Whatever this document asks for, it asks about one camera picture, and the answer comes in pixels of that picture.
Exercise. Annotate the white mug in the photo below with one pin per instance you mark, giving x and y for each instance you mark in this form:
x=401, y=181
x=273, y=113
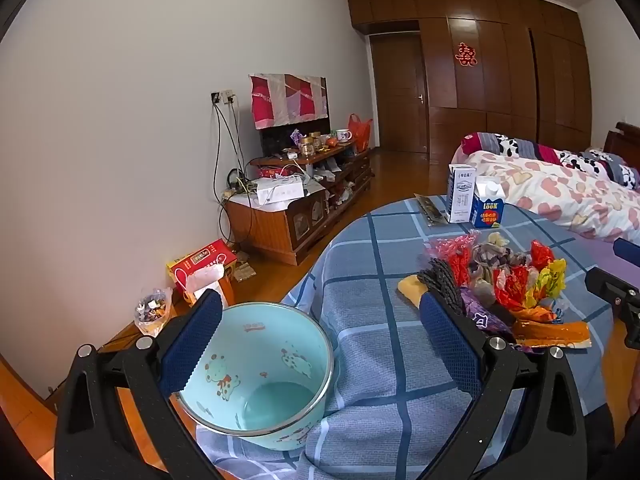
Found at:
x=343, y=135

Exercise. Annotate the red knotted net bundle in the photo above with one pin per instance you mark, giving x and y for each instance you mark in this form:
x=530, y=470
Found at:
x=542, y=255

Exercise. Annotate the purple bed sheet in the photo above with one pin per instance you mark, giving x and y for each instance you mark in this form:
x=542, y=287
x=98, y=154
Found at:
x=595, y=250

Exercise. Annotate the orange snack packet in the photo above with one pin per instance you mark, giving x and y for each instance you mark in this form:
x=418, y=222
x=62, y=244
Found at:
x=550, y=332

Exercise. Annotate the small packets on floor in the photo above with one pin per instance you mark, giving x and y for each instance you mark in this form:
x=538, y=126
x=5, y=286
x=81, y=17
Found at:
x=244, y=270

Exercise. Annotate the purple foil packet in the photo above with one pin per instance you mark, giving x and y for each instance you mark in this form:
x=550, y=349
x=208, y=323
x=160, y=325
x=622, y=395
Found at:
x=296, y=136

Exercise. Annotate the black braided strip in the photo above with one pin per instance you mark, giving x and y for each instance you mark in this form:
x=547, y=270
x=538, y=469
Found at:
x=440, y=285

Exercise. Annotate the small orange object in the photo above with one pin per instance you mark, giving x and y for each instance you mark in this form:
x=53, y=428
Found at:
x=330, y=146

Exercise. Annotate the wooden television cabinet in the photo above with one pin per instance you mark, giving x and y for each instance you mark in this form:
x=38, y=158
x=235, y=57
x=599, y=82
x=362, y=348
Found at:
x=270, y=230

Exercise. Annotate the pile of candy wrappers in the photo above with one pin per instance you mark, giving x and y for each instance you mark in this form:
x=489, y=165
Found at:
x=520, y=285

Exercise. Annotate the clear bag of candies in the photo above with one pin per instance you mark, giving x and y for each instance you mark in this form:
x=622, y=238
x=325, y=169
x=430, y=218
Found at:
x=152, y=310

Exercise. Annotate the tall white milk carton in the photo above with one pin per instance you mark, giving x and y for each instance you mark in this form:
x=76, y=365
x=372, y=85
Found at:
x=461, y=195

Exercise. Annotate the light blue enamel pot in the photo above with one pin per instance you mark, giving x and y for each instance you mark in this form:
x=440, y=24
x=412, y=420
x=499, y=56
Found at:
x=280, y=375

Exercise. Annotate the red and pink television cloth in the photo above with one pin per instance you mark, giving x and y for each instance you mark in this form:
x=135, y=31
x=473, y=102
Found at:
x=287, y=100

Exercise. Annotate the flat dark foil packet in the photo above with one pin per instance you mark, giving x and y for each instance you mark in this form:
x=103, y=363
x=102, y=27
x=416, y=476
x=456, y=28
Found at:
x=431, y=208

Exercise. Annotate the gold lidded jar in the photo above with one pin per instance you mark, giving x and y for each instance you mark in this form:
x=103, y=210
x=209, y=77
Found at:
x=306, y=146
x=315, y=140

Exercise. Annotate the grey brown wrapper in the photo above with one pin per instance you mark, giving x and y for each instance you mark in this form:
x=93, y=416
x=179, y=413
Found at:
x=495, y=257

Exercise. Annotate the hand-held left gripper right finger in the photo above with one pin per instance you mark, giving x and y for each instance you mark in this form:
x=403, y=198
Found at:
x=450, y=350

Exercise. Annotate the wooden wardrobe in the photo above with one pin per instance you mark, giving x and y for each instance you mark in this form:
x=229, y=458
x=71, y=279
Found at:
x=505, y=90

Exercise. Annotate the white plastic bag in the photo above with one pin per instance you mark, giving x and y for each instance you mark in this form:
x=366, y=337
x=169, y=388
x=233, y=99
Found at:
x=202, y=280

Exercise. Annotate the clear red plastic wrapper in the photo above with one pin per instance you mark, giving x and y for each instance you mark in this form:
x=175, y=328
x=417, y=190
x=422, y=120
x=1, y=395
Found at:
x=440, y=247

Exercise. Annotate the red cardboard box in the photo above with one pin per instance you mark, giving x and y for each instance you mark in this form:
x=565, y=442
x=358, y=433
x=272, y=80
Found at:
x=200, y=255

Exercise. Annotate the heart-patterned quilt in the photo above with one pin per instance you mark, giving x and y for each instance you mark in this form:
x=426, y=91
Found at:
x=550, y=185

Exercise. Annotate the blue plaid tablecloth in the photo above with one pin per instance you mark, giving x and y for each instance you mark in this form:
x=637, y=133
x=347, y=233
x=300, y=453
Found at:
x=360, y=285

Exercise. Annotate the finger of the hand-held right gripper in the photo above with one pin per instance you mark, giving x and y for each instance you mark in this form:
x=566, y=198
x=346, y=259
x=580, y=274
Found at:
x=612, y=285
x=629, y=251

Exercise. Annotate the short blue drink carton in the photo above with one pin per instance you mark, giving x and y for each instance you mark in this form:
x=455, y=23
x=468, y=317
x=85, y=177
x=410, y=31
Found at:
x=487, y=210

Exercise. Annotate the wooden headboard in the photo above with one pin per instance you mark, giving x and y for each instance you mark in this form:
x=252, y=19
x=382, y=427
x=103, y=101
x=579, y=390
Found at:
x=625, y=140

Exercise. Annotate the red paper-cut decoration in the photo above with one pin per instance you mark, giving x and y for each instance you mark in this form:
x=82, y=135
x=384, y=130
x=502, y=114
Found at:
x=465, y=55

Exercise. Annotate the purple wrapper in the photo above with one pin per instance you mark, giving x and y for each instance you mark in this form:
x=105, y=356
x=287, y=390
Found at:
x=480, y=317

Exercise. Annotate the wooden door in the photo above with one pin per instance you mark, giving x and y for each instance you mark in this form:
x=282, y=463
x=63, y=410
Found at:
x=397, y=90

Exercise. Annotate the red plastic bag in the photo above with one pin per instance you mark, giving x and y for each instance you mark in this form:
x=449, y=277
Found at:
x=360, y=135

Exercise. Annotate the wall socket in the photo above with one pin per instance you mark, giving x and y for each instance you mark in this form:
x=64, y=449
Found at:
x=223, y=96

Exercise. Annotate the yellow snack packet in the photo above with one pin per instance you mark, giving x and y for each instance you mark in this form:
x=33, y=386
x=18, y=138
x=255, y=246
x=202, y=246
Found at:
x=411, y=290

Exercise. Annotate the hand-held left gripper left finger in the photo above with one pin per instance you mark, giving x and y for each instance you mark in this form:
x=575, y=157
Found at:
x=192, y=345

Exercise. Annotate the red net bag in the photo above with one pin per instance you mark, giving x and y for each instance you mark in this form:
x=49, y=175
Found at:
x=460, y=270

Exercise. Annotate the white flat box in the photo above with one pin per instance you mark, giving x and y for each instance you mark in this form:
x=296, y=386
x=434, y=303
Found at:
x=280, y=191

